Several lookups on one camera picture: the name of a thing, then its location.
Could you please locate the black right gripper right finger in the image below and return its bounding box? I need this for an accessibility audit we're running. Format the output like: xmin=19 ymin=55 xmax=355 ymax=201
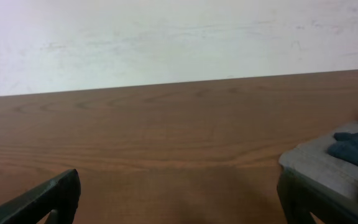
xmin=277 ymin=169 xmax=358 ymax=224

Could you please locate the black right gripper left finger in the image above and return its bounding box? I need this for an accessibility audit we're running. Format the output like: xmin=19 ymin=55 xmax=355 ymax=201
xmin=0 ymin=169 xmax=81 ymax=224

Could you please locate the grey folded garment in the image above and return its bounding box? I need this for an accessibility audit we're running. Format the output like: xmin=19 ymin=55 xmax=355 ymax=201
xmin=278 ymin=121 xmax=358 ymax=203

